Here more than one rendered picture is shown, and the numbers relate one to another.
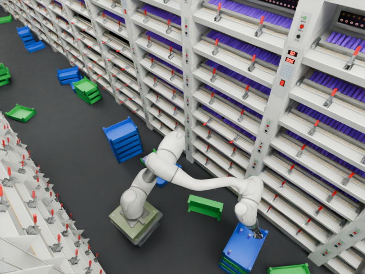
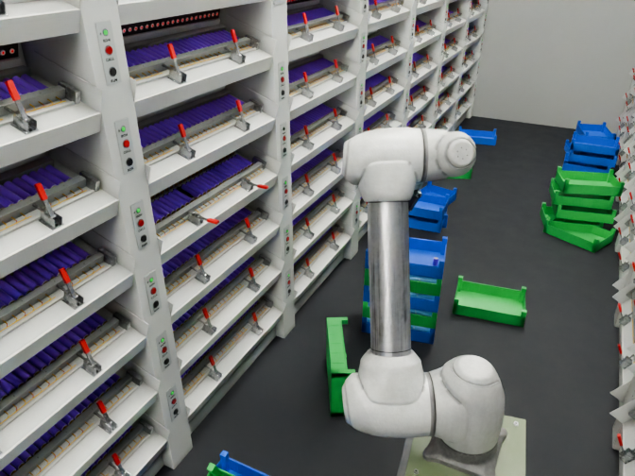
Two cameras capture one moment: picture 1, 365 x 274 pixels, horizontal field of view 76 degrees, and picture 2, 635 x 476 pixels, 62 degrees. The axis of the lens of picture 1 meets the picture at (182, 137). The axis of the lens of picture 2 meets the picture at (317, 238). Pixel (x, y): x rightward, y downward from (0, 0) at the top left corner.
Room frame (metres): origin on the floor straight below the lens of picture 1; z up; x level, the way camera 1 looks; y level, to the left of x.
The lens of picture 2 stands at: (1.53, 1.15, 1.45)
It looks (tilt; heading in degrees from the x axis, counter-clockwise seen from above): 29 degrees down; 248
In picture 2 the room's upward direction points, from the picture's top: straight up
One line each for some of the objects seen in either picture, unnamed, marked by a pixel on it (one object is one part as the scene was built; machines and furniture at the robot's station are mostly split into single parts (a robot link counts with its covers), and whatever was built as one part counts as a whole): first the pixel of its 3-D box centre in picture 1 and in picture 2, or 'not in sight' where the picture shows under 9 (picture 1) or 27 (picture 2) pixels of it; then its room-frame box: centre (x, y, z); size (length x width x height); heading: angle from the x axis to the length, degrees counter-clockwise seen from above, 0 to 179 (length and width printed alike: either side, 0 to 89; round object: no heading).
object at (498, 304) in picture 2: not in sight; (489, 299); (0.09, -0.36, 0.04); 0.30 x 0.20 x 0.08; 140
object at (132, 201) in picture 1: (132, 201); (467, 399); (0.83, 0.41, 0.45); 0.18 x 0.16 x 0.22; 157
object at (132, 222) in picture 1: (135, 213); (468, 433); (0.80, 0.40, 0.31); 0.22 x 0.18 x 0.06; 41
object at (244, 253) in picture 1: (245, 243); (406, 252); (0.52, -0.40, 0.36); 0.30 x 0.20 x 0.08; 143
